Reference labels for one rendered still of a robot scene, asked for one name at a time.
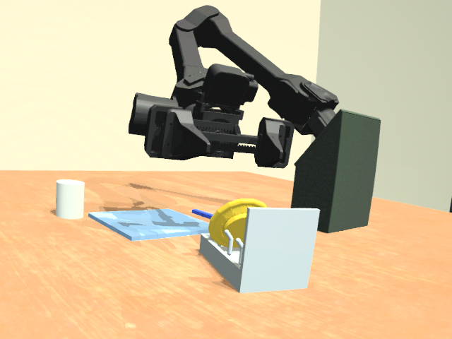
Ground yellow plate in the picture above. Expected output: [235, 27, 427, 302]
[208, 198, 267, 248]

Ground light blue flat mat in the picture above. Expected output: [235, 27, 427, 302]
[88, 209, 209, 241]

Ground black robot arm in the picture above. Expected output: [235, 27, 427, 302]
[128, 5, 339, 138]

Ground pale grey dish rack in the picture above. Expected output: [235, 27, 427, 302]
[199, 207, 320, 293]

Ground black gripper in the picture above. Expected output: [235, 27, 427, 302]
[144, 105, 295, 169]

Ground white cylinder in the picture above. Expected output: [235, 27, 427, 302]
[55, 180, 85, 220]

